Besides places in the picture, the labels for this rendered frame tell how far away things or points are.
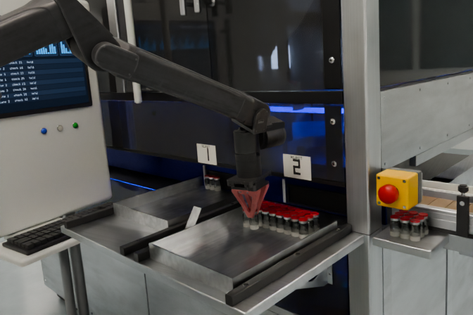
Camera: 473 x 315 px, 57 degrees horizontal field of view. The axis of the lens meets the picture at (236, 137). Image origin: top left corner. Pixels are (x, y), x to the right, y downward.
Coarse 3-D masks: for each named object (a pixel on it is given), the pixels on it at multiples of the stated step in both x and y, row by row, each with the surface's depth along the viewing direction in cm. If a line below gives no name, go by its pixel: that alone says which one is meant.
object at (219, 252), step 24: (240, 216) 115; (168, 240) 99; (192, 240) 103; (216, 240) 102; (240, 240) 101; (264, 240) 101; (288, 240) 100; (312, 240) 94; (168, 264) 91; (192, 264) 85; (216, 264) 90; (240, 264) 89; (264, 264) 83; (216, 288) 81
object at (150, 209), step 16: (160, 192) 138; (176, 192) 143; (192, 192) 143; (208, 192) 142; (224, 192) 141; (128, 208) 121; (144, 208) 130; (160, 208) 129; (176, 208) 128; (192, 208) 127; (208, 208) 118; (144, 224) 116; (160, 224) 111
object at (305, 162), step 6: (288, 156) 112; (294, 156) 110; (300, 156) 109; (288, 162) 112; (294, 162) 111; (300, 162) 109; (306, 162) 108; (288, 168) 112; (306, 168) 108; (288, 174) 113; (294, 174) 111; (306, 174) 109
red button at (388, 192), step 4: (388, 184) 92; (380, 188) 92; (384, 188) 91; (388, 188) 91; (392, 188) 90; (380, 192) 92; (384, 192) 91; (388, 192) 90; (392, 192) 90; (396, 192) 91; (380, 196) 92; (384, 196) 91; (388, 196) 91; (392, 196) 90; (396, 196) 90; (384, 200) 91; (388, 200) 91; (392, 200) 90
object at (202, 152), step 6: (198, 144) 136; (204, 144) 134; (198, 150) 136; (204, 150) 134; (210, 150) 132; (198, 156) 137; (204, 156) 135; (210, 156) 133; (204, 162) 135; (210, 162) 133; (216, 162) 131
